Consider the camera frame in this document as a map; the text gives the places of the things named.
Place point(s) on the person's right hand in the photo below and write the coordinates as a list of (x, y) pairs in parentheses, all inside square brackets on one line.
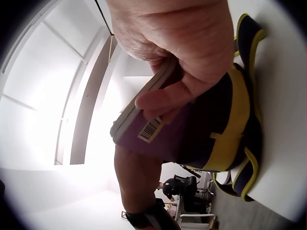
[(182, 36)]

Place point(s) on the navy and yellow bag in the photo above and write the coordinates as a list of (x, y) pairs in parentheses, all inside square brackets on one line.
[(230, 119)]

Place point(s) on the white slatted chair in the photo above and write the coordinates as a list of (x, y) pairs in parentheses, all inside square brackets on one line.
[(195, 221)]

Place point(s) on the large window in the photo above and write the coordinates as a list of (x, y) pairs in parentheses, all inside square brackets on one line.
[(40, 79)]

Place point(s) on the person's right fingers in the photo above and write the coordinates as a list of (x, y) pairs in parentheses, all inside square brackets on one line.
[(160, 99)]

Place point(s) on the black wrist band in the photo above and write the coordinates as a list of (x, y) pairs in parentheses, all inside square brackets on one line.
[(141, 219)]

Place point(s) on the person's left hand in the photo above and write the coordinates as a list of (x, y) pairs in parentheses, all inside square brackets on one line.
[(138, 175)]

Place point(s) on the black office chair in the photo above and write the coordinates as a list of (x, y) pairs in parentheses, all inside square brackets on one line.
[(188, 191)]

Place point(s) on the purple book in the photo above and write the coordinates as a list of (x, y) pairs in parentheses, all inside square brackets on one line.
[(165, 141)]

